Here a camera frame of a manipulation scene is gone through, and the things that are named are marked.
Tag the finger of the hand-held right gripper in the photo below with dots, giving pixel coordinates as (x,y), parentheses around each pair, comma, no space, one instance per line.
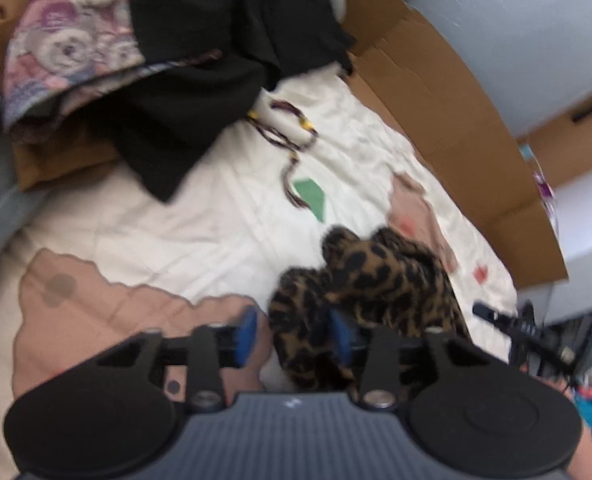
(490,315)

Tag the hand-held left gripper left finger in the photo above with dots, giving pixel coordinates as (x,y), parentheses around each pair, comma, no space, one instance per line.
(248,335)

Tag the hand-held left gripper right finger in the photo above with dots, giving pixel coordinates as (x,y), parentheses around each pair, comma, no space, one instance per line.
(341,335)

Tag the leopard print garment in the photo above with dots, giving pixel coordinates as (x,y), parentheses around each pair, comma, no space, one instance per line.
(385,280)

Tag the person's right forearm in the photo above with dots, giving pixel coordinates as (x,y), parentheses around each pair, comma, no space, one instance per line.
(585,455)

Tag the white panel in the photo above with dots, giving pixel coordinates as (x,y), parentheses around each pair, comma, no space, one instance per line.
(585,240)

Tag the cream printed blanket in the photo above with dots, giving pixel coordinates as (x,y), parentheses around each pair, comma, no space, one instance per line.
(201,220)

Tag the pink purple packet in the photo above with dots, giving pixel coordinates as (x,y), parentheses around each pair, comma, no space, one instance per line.
(543,185)

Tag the brown cardboard box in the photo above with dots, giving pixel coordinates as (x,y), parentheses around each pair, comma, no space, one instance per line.
(575,150)

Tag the brown cardboard sheet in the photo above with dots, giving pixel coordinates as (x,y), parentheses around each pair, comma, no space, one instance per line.
(450,110)

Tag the mustard brown cloth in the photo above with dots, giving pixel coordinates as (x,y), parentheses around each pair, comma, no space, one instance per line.
(41,165)

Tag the black folded garment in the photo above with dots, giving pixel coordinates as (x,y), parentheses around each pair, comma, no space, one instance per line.
(201,60)

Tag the clear plastic sheeting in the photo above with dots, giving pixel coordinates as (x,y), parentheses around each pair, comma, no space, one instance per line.
(515,35)

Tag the floral printed cloth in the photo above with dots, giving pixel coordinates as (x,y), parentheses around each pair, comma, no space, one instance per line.
(66,45)

